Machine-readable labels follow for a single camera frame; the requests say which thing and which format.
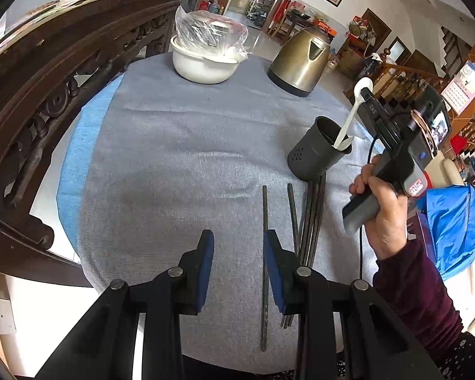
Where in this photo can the dark grey utensil holder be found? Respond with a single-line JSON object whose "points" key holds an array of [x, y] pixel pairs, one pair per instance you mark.
{"points": [[312, 154]]}

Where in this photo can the light blue cloth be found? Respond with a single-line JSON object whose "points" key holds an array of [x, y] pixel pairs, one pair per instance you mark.
{"points": [[75, 166]]}

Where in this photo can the white plastic spoon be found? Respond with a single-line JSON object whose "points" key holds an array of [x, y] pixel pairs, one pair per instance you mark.
{"points": [[350, 120]]}

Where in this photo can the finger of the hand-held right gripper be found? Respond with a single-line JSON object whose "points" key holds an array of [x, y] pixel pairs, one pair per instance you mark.
{"points": [[374, 109]]}

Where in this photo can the wall calendar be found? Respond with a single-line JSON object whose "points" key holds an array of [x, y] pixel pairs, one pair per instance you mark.
{"points": [[465, 87]]}

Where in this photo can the blue bag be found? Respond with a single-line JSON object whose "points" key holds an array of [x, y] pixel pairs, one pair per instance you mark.
{"points": [[451, 225]]}

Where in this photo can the person's right forearm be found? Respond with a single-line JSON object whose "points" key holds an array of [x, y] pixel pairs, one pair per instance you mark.
{"points": [[415, 297]]}

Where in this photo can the clear plastic bag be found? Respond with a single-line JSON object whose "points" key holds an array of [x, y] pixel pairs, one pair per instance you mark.
{"points": [[206, 27]]}

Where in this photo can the person's right hand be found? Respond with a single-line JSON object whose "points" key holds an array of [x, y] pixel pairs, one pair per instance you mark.
{"points": [[388, 221]]}

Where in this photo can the wooden stair railing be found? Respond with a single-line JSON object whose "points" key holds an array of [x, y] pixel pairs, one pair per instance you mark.
{"points": [[403, 75]]}

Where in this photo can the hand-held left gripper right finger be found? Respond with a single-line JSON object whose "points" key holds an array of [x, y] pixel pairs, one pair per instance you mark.
{"points": [[274, 277]]}

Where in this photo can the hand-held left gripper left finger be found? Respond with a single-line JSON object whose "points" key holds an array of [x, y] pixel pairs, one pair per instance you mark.
{"points": [[206, 273]]}

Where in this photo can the grey tablecloth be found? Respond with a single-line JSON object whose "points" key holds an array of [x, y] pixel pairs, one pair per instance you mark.
{"points": [[182, 146]]}

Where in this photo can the wooden side table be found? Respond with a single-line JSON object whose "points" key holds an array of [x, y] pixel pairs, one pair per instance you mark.
{"points": [[295, 19]]}

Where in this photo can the carved dark wooden bench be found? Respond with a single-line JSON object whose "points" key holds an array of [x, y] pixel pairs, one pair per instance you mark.
{"points": [[43, 87]]}

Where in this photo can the golden electric kettle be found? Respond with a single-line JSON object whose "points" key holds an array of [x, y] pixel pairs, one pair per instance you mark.
{"points": [[297, 63]]}

